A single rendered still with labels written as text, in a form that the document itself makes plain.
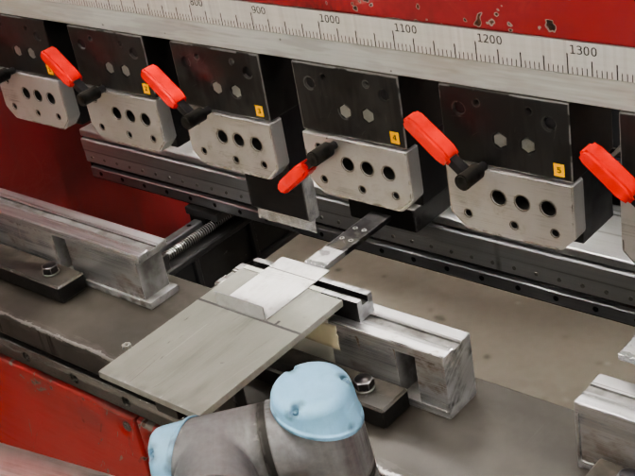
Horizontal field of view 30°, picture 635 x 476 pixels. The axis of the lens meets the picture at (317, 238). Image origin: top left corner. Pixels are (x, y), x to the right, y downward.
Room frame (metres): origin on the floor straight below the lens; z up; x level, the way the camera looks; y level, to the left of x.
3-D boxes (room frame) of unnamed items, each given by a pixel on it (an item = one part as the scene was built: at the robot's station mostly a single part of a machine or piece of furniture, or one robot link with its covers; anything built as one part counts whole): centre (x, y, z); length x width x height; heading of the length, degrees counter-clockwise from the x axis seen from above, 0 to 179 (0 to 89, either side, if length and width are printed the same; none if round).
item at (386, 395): (1.28, 0.05, 0.89); 0.30 x 0.05 x 0.03; 45
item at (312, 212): (1.35, 0.03, 1.13); 0.10 x 0.02 x 0.10; 45
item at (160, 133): (1.51, 0.20, 1.26); 0.15 x 0.09 x 0.17; 45
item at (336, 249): (1.46, -0.08, 1.01); 0.26 x 0.12 x 0.05; 135
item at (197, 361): (1.25, 0.14, 1.00); 0.26 x 0.18 x 0.01; 135
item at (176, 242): (1.94, 0.08, 0.81); 0.64 x 0.08 x 0.14; 135
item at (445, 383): (1.31, 0.00, 0.92); 0.39 x 0.06 x 0.10; 45
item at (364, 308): (1.34, 0.03, 0.99); 0.20 x 0.03 x 0.03; 45
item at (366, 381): (1.21, -0.02, 0.91); 0.03 x 0.03 x 0.02
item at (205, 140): (1.37, 0.05, 1.26); 0.15 x 0.09 x 0.17; 45
